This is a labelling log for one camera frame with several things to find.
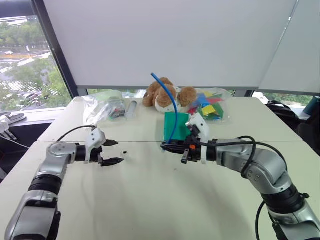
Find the grey cylinder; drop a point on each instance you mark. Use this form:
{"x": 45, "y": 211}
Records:
{"x": 131, "y": 108}

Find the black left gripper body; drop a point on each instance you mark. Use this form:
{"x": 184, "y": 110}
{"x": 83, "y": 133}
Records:
{"x": 95, "y": 156}

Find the black backpack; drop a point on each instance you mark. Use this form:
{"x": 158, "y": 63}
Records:
{"x": 282, "y": 116}

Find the dark window frame post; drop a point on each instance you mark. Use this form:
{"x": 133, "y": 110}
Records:
{"x": 53, "y": 50}

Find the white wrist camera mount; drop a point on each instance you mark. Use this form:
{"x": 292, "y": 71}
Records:
{"x": 200, "y": 125}
{"x": 96, "y": 137}

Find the large white roller blind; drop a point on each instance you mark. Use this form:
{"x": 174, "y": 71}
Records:
{"x": 162, "y": 42}

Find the grey object on windowsill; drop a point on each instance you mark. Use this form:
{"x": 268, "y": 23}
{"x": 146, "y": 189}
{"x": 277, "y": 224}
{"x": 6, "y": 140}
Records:
{"x": 12, "y": 117}

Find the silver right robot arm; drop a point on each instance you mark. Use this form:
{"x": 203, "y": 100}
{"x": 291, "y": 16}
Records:
{"x": 270, "y": 160}

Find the bag of colourful plastic pieces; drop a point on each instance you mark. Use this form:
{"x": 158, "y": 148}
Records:
{"x": 210, "y": 105}

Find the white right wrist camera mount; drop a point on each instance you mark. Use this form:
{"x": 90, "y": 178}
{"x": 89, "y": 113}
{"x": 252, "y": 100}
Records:
{"x": 200, "y": 125}

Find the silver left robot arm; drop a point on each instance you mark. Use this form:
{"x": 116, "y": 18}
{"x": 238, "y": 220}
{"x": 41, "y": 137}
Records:
{"x": 57, "y": 152}

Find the teal bottle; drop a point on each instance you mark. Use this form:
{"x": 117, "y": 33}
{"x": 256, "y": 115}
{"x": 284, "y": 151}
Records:
{"x": 312, "y": 105}

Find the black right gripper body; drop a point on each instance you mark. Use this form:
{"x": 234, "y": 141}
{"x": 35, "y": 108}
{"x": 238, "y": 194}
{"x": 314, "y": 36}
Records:
{"x": 193, "y": 152}

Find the narrow white roller blind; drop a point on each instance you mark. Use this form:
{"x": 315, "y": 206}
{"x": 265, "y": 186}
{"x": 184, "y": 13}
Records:
{"x": 297, "y": 57}

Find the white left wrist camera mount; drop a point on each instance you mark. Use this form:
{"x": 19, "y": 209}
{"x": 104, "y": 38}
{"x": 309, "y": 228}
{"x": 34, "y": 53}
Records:
{"x": 96, "y": 137}

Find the clear bag of dark parts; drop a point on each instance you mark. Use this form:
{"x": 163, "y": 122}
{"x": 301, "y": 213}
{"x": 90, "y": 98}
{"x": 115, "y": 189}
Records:
{"x": 112, "y": 107}

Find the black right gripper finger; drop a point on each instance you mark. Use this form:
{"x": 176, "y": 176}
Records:
{"x": 175, "y": 145}
{"x": 175, "y": 150}

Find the brown and white plush toy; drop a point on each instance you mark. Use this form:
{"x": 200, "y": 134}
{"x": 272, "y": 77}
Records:
{"x": 162, "y": 96}

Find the green plastic bin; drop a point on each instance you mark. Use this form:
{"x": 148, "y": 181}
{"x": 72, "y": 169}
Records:
{"x": 172, "y": 125}

